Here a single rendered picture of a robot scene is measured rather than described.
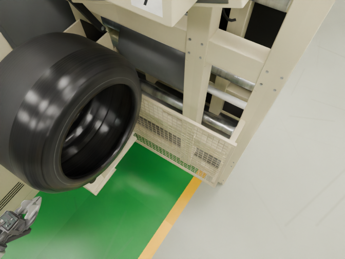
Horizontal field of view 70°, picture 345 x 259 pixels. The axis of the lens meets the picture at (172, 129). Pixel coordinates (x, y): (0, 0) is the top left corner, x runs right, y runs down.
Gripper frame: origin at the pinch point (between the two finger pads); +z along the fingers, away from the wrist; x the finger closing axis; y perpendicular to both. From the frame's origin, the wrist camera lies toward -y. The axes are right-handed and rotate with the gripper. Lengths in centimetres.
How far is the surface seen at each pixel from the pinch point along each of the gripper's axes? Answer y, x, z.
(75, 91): 45, -11, 32
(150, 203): -101, -20, 37
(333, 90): -100, -116, 231
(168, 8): 68, -33, 50
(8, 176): -59, 64, -5
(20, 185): -75, 63, -6
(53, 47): 47, 5, 40
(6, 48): 39, 28, 36
